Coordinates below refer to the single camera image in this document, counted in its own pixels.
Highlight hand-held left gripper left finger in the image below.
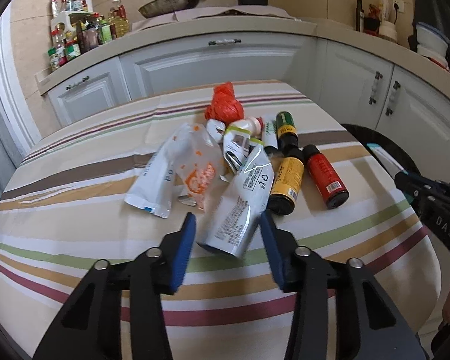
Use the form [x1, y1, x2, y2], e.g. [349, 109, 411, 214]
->
[32, 212, 197, 360]

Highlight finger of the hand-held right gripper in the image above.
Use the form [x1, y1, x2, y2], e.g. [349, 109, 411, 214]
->
[394, 171, 441, 196]
[402, 191, 431, 211]

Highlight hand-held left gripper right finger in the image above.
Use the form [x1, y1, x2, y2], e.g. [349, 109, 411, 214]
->
[260, 210, 428, 360]

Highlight silver white printed pouch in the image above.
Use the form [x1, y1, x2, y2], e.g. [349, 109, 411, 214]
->
[197, 146, 274, 259]

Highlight green white carton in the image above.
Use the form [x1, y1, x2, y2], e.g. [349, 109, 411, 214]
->
[222, 127, 265, 175]

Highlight teal and white box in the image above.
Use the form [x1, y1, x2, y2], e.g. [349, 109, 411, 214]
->
[365, 142, 407, 175]

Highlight white pouch with blue edge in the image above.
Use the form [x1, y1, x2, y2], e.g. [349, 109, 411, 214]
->
[124, 150, 177, 219]

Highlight dark bottle with yellow label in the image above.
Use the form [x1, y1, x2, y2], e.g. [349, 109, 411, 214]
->
[266, 145, 305, 216]

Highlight white pouch with orange print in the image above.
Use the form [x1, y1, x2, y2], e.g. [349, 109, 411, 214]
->
[172, 123, 224, 211]

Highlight dark bottle with red label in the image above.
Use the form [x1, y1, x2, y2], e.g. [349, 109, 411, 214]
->
[303, 144, 350, 210]

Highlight white tube with green print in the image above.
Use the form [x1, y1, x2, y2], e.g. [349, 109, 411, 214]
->
[262, 120, 280, 149]

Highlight striped tablecloth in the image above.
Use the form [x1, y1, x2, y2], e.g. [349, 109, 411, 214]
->
[0, 79, 436, 360]

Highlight dark bottle with green label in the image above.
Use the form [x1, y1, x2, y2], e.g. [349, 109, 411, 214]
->
[275, 111, 301, 151]

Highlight crumpled white wrapper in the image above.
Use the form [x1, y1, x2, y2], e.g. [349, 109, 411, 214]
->
[205, 119, 226, 143]

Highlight white bottle with red cap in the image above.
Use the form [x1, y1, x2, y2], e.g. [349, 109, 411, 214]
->
[227, 117, 266, 137]

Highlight stack of white bowls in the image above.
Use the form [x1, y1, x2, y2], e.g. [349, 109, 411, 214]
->
[414, 22, 450, 69]

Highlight red plastic bag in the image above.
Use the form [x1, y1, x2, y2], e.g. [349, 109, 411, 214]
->
[204, 82, 245, 124]

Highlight white utensil holder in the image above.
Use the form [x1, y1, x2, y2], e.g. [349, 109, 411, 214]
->
[378, 0, 398, 42]

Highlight white kitchen cabinet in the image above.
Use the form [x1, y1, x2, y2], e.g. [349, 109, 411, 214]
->
[47, 32, 450, 166]

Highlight beige kitchen countertop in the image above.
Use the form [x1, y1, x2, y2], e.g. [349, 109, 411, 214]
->
[34, 5, 450, 96]

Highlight group of condiment bottles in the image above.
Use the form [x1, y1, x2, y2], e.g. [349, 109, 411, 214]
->
[47, 0, 132, 72]

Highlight pale pink stove cloth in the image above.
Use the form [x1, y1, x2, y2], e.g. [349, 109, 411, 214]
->
[131, 4, 297, 31]

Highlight white green spice rack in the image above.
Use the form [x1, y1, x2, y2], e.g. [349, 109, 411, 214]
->
[50, 10, 98, 27]

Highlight white door frame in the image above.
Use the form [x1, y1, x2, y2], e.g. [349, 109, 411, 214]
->
[0, 19, 42, 158]

